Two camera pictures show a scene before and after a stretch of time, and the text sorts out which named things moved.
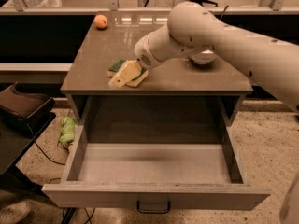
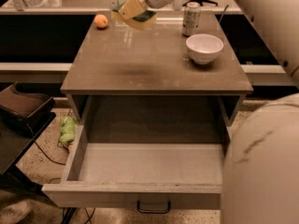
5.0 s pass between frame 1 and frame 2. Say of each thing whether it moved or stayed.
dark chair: stayed
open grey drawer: stayed
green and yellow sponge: moved
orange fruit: stayed
